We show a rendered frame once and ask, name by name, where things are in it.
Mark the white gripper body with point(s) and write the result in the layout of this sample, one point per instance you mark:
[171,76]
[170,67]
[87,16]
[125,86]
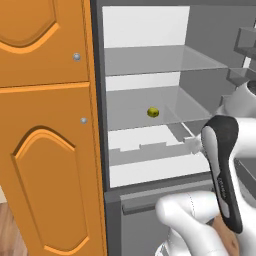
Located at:
[193,145]

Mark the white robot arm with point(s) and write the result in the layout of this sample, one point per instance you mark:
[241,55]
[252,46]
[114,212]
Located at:
[186,213]

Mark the grey fridge crisper drawer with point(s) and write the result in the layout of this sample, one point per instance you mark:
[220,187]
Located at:
[146,153]

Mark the glass fridge shelf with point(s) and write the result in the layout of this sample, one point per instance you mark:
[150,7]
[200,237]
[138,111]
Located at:
[133,110]
[156,60]

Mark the grey fridge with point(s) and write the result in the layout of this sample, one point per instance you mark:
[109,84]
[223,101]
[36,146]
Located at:
[98,100]

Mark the grey fridge door with bins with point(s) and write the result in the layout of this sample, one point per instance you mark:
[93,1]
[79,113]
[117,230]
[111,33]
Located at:
[245,43]

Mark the yellow-green round fruit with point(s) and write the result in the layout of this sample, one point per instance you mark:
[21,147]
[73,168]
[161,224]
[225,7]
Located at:
[152,112]

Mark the grey freezer drawer front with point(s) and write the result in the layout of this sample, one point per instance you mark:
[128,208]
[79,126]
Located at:
[140,233]

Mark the round silver cupboard knob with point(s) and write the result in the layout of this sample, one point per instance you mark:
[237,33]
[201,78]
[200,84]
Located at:
[83,120]
[77,57]

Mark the tall orange cupboard door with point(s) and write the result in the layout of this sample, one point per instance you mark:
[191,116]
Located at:
[50,186]

